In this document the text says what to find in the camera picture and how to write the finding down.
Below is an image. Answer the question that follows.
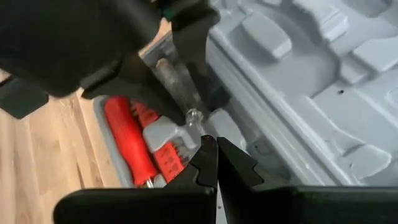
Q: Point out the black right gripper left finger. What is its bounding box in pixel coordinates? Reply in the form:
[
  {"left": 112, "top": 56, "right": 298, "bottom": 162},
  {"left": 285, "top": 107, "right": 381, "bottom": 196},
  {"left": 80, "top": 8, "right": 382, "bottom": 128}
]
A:
[{"left": 52, "top": 134, "right": 218, "bottom": 224}]

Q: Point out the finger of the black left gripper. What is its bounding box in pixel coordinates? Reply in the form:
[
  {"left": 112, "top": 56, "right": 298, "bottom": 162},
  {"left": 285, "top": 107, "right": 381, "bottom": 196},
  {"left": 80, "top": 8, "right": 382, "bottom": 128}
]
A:
[
  {"left": 80, "top": 52, "right": 188, "bottom": 126},
  {"left": 161, "top": 0, "right": 231, "bottom": 110}
]

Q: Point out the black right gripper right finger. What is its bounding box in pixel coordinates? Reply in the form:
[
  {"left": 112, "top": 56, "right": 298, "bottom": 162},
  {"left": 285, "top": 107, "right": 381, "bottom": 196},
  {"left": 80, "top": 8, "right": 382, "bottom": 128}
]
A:
[{"left": 216, "top": 136, "right": 398, "bottom": 224}]

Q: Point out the hex key set red holder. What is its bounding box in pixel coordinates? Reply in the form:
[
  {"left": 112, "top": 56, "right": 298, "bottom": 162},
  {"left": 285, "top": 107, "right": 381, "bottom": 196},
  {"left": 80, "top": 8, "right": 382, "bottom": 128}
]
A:
[{"left": 130, "top": 100, "right": 162, "bottom": 129}]

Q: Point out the orange bit holder with bits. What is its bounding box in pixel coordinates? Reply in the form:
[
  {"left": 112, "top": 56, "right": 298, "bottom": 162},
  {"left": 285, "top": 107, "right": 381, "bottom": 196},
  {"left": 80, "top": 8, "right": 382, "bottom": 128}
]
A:
[{"left": 152, "top": 142, "right": 187, "bottom": 185}]

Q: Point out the orange smooth-handle screwdriver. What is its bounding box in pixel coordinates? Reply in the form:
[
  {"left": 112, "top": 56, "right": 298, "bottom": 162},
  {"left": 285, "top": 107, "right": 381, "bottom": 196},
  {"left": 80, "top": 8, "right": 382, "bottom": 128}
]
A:
[{"left": 103, "top": 95, "right": 160, "bottom": 189}]

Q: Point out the grey plastic tool case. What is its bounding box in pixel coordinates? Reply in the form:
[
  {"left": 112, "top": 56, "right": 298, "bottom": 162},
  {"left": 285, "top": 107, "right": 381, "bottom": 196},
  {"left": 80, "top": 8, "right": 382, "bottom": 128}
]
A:
[{"left": 92, "top": 0, "right": 398, "bottom": 189}]

